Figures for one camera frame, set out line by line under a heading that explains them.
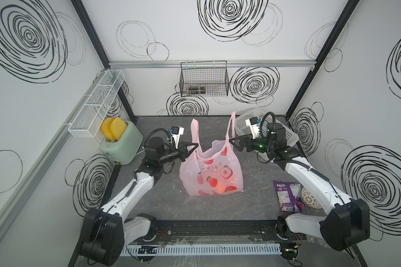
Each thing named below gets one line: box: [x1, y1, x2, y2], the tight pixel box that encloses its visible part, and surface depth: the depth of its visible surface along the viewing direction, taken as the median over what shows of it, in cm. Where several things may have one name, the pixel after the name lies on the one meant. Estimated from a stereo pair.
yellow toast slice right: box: [110, 117, 127, 141], surface depth 91 cm
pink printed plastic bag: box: [179, 111, 244, 196], surface depth 79 cm
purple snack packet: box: [273, 180, 305, 213], surface depth 82 cm
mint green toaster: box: [99, 120, 144, 166], surface depth 90 cm
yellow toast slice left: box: [100, 117, 115, 141], surface depth 89 cm
